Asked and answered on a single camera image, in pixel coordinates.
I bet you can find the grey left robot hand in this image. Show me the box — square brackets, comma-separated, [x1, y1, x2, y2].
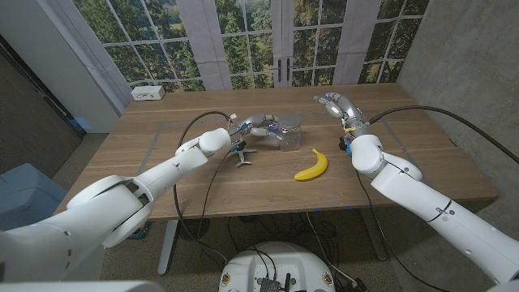
[229, 113, 283, 141]

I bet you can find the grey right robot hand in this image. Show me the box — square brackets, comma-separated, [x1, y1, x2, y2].
[313, 92, 371, 139]

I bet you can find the clear glass jar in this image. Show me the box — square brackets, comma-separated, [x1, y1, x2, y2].
[277, 113, 303, 152]

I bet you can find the white robot shoulder cover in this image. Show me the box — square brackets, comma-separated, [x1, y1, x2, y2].
[0, 280, 165, 292]

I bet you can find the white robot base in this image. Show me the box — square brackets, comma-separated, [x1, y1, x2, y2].
[218, 241, 336, 292]

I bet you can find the grey toy airplane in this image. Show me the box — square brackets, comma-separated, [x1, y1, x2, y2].
[225, 145, 258, 168]

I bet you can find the yellow toy banana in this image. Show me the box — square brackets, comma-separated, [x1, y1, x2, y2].
[294, 148, 329, 183]

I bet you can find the printed window backdrop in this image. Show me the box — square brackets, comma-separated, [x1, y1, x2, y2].
[71, 0, 431, 92]

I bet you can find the white power outlet box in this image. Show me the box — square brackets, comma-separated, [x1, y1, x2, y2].
[131, 84, 166, 101]

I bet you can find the black round floor fan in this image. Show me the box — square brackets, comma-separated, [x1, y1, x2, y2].
[176, 217, 212, 242]

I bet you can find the grey table leg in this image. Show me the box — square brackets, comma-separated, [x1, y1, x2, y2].
[359, 208, 389, 262]

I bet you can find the white table leg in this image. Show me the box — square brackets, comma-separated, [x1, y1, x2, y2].
[157, 219, 180, 277]

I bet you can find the teal basket of toys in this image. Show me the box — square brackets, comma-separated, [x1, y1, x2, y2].
[128, 221, 151, 241]

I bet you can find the blue-grey storage bin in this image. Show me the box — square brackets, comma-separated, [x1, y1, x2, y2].
[0, 162, 68, 234]

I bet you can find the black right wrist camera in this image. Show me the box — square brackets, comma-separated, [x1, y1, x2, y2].
[338, 135, 354, 157]

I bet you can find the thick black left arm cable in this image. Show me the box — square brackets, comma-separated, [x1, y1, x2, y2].
[172, 109, 233, 265]

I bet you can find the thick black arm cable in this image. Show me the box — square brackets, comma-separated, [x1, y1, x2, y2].
[367, 105, 519, 165]
[172, 109, 233, 265]

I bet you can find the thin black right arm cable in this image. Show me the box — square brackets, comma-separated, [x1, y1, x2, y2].
[354, 170, 452, 292]

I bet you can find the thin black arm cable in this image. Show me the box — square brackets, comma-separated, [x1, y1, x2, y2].
[200, 150, 233, 241]
[354, 170, 452, 292]

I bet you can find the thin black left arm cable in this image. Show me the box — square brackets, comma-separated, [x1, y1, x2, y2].
[200, 150, 233, 241]

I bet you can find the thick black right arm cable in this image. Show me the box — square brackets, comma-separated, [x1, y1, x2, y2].
[367, 105, 519, 165]

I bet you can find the black floor cable tangle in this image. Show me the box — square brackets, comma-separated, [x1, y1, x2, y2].
[225, 210, 368, 292]

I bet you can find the white floor cable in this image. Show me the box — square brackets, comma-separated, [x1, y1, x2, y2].
[304, 212, 358, 287]

